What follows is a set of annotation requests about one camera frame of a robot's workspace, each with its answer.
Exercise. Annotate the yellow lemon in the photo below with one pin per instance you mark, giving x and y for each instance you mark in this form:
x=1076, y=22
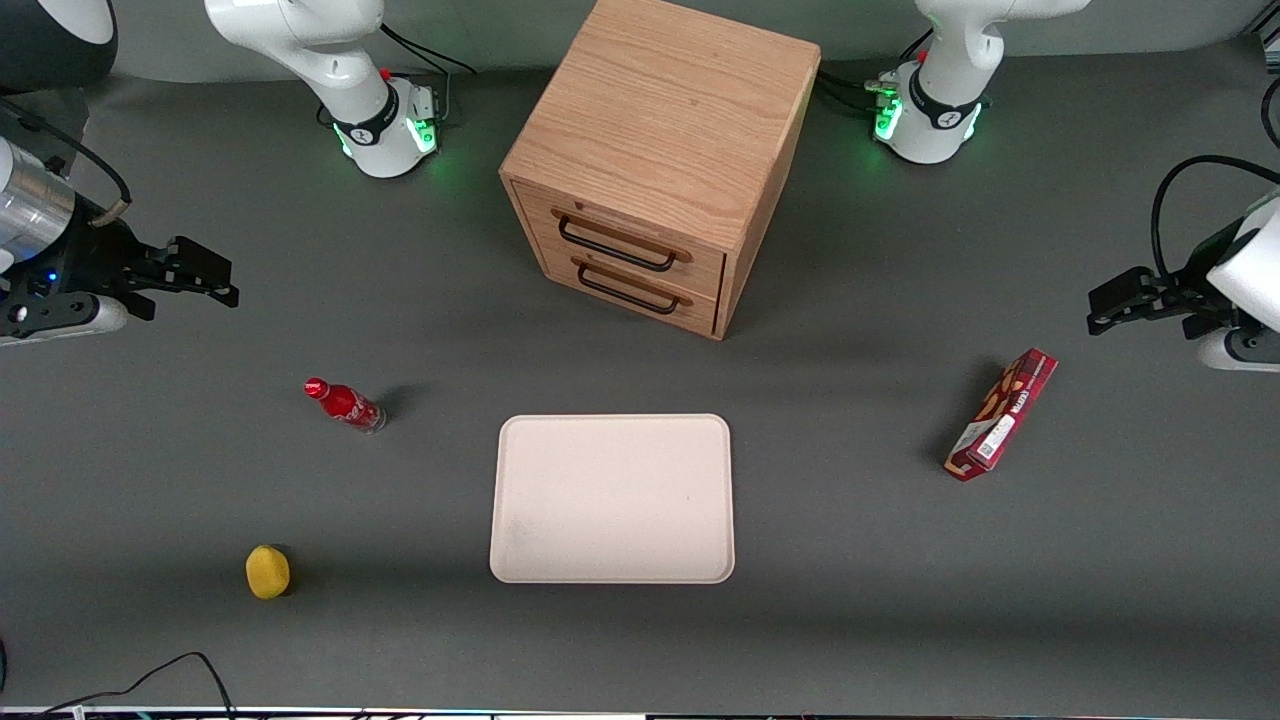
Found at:
x=268, y=572

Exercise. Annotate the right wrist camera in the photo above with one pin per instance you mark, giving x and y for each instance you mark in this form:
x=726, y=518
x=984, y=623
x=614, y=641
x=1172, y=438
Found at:
x=70, y=318

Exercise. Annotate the red snack box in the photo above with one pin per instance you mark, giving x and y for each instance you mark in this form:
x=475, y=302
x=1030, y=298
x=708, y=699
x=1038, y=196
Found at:
x=1003, y=415

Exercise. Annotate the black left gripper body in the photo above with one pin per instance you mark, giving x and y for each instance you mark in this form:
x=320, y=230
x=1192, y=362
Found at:
x=1187, y=284

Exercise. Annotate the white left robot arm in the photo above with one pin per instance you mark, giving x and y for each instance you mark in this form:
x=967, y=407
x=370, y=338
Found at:
x=945, y=100

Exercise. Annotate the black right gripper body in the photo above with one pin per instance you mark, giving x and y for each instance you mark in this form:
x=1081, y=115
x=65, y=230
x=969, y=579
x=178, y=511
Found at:
x=88, y=257

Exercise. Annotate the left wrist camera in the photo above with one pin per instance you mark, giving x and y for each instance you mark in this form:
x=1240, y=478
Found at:
x=1240, y=352

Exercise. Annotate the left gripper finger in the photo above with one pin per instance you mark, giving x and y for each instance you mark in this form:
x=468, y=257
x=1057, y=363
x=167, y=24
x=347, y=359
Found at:
x=1120, y=288
x=1125, y=320

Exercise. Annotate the red coke bottle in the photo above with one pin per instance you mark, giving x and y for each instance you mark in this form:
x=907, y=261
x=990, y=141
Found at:
x=347, y=405

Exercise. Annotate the wooden drawer cabinet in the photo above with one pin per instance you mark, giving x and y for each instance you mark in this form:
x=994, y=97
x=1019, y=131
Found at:
x=660, y=110

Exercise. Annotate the beige plastic tray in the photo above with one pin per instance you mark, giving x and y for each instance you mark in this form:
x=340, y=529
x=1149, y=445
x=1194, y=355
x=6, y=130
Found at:
x=612, y=500

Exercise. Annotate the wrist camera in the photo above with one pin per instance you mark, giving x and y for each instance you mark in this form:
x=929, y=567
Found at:
x=1240, y=352
x=70, y=318

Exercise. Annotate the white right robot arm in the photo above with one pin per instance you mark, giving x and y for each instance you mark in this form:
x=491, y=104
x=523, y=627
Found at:
x=340, y=60

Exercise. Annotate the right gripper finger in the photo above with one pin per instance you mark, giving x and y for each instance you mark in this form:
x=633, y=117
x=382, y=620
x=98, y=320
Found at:
x=200, y=262
x=215, y=295

